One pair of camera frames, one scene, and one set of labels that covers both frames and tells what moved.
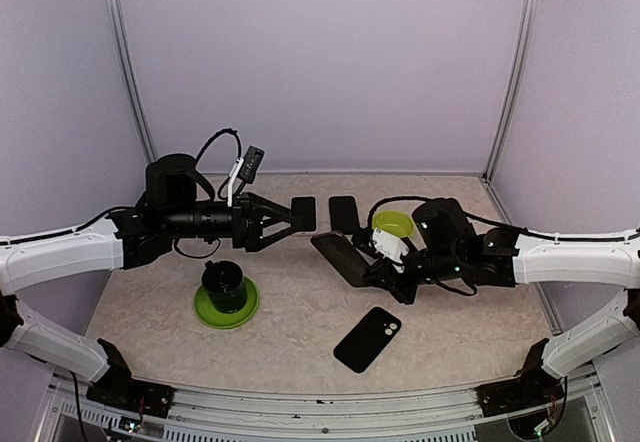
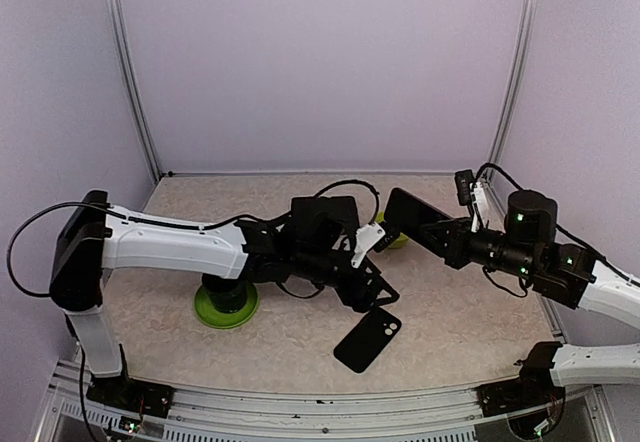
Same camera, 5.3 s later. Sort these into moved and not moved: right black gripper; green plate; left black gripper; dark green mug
Moved: right black gripper; left black gripper
Not moved: green plate; dark green mug
